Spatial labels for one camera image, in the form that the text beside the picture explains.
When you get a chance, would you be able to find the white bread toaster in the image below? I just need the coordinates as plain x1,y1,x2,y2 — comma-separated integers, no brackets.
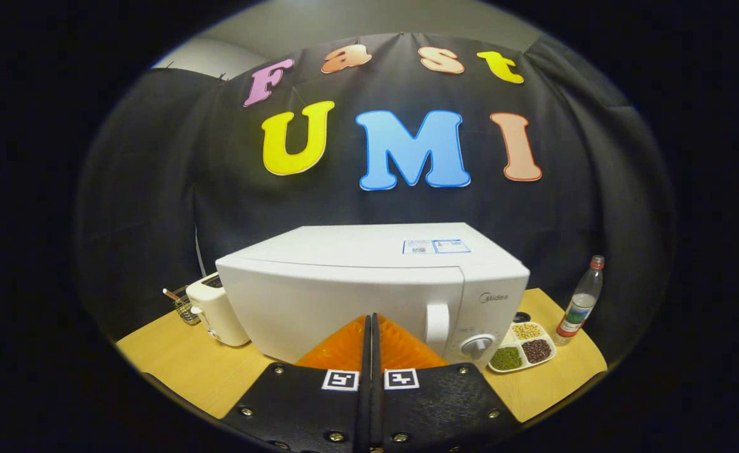
185,272,252,348

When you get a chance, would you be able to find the white divided bean dish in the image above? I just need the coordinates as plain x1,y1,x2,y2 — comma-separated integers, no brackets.
487,321,558,374

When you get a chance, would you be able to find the white power cable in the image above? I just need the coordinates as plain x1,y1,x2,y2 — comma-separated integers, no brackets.
193,223,210,281

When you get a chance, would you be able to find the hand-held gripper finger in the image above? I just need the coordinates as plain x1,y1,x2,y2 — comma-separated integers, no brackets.
222,313,372,453
371,313,522,453

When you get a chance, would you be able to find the metal wire basket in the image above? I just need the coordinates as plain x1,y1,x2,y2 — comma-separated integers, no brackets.
162,286,201,326

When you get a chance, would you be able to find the white toaster oven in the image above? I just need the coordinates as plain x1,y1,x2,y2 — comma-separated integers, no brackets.
215,222,531,372

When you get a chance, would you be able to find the clear plastic water bottle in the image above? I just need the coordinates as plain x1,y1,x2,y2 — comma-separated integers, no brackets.
555,255,606,345

